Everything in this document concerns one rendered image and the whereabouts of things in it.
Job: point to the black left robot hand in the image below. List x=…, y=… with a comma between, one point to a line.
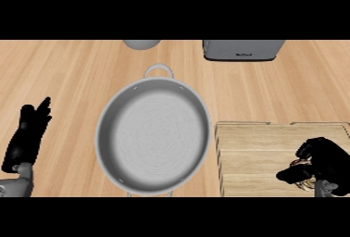
x=25, y=139

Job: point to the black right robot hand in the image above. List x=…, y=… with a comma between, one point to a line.
x=328, y=163

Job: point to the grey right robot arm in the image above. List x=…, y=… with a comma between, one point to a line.
x=323, y=188

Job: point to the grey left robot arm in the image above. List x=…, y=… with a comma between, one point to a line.
x=16, y=183

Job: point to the pale wooden tray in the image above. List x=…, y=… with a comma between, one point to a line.
x=260, y=160

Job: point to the grey metal pot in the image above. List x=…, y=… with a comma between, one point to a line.
x=154, y=135

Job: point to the grey round object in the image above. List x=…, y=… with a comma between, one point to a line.
x=142, y=44

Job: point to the grey boxy appliance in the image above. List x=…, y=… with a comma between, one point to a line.
x=242, y=50

